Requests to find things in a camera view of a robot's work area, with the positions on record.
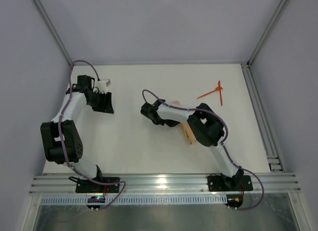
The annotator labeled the peach cloth napkin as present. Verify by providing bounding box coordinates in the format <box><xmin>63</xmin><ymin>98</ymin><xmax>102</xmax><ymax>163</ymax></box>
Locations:
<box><xmin>171</xmin><ymin>99</ymin><xmax>199</xmax><ymax>145</ymax></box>

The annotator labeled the orange plastic fork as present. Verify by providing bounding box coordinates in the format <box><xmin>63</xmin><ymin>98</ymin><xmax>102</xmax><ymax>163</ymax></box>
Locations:
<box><xmin>197</xmin><ymin>87</ymin><xmax>219</xmax><ymax>99</ymax></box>

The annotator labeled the orange plastic knife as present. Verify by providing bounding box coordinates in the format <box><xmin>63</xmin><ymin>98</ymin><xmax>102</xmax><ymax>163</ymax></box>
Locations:
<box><xmin>218</xmin><ymin>80</ymin><xmax>223</xmax><ymax>106</ymax></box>

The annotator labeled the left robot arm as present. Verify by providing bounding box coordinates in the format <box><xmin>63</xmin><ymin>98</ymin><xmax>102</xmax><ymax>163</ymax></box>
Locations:
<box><xmin>40</xmin><ymin>75</ymin><xmax>114</xmax><ymax>184</ymax></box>

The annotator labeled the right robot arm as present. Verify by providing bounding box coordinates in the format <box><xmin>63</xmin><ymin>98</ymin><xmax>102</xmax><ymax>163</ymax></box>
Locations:
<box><xmin>141</xmin><ymin>99</ymin><xmax>244</xmax><ymax>191</ymax></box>

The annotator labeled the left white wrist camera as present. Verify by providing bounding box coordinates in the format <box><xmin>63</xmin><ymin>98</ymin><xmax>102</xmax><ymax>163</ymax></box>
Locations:
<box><xmin>96</xmin><ymin>79</ymin><xmax>111</xmax><ymax>93</ymax></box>

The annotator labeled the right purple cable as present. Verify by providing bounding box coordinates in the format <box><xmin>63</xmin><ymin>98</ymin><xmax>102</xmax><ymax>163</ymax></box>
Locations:
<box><xmin>142</xmin><ymin>88</ymin><xmax>264</xmax><ymax>212</ymax></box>

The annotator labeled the purple cable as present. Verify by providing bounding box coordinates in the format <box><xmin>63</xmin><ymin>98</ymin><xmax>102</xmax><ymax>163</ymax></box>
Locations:
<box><xmin>57</xmin><ymin>59</ymin><xmax>126</xmax><ymax>213</ymax></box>
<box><xmin>142</xmin><ymin>88</ymin><xmax>264</xmax><ymax>212</ymax></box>

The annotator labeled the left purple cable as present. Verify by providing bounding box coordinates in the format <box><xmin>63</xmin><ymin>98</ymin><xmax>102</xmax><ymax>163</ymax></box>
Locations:
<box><xmin>57</xmin><ymin>59</ymin><xmax>126</xmax><ymax>213</ymax></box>

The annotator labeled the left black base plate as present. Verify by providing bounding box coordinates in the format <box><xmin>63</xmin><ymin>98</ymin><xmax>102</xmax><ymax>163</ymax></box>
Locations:
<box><xmin>69</xmin><ymin>176</ymin><xmax>120</xmax><ymax>194</ymax></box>

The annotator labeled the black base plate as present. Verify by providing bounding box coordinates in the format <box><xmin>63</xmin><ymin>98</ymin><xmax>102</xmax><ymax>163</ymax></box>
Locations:
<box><xmin>69</xmin><ymin>176</ymin><xmax>120</xmax><ymax>194</ymax></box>
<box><xmin>207</xmin><ymin>173</ymin><xmax>253</xmax><ymax>192</ymax></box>

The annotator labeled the perforated cable tray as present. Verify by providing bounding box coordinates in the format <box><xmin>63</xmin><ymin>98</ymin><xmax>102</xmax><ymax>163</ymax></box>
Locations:
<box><xmin>40</xmin><ymin>194</ymin><xmax>227</xmax><ymax>206</ymax></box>

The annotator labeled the aluminium front rail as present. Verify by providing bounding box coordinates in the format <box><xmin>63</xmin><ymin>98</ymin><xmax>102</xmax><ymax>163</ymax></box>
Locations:
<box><xmin>29</xmin><ymin>172</ymin><xmax>301</xmax><ymax>195</ymax></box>

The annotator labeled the aluminium rail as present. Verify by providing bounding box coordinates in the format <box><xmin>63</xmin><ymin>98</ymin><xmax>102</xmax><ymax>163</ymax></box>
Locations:
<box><xmin>29</xmin><ymin>172</ymin><xmax>301</xmax><ymax>195</ymax></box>
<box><xmin>241</xmin><ymin>63</ymin><xmax>285</xmax><ymax>173</ymax></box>

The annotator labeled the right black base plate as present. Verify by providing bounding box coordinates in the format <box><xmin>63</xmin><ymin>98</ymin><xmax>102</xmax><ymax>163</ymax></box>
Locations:
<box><xmin>207</xmin><ymin>173</ymin><xmax>253</xmax><ymax>192</ymax></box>

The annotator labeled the left frame post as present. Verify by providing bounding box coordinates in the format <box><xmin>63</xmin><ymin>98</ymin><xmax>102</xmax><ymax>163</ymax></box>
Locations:
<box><xmin>31</xmin><ymin>0</ymin><xmax>73</xmax><ymax>65</ymax></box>

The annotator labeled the frame post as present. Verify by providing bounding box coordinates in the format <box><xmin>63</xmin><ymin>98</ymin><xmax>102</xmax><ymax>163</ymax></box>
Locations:
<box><xmin>247</xmin><ymin>0</ymin><xmax>291</xmax><ymax>67</ymax></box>
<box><xmin>31</xmin><ymin>0</ymin><xmax>73</xmax><ymax>65</ymax></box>

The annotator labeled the right side aluminium rail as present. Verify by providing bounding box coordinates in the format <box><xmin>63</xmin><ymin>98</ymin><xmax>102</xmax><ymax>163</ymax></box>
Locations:
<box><xmin>241</xmin><ymin>63</ymin><xmax>285</xmax><ymax>173</ymax></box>

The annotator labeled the right frame post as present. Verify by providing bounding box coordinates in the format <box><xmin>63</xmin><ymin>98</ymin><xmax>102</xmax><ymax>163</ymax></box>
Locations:
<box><xmin>247</xmin><ymin>0</ymin><xmax>291</xmax><ymax>67</ymax></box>

